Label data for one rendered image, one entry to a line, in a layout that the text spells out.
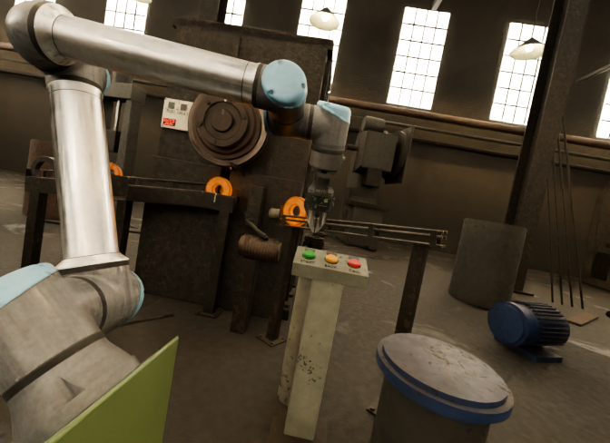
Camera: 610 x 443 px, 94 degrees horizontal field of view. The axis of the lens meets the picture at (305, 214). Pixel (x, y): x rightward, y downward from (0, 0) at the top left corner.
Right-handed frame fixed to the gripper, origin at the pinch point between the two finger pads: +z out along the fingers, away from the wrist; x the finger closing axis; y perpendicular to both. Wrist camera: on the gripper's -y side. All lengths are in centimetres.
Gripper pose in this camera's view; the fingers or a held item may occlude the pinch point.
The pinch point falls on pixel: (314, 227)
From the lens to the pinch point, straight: 90.3
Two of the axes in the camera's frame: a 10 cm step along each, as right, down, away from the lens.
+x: 9.9, 1.6, -0.4
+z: -1.4, 9.1, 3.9
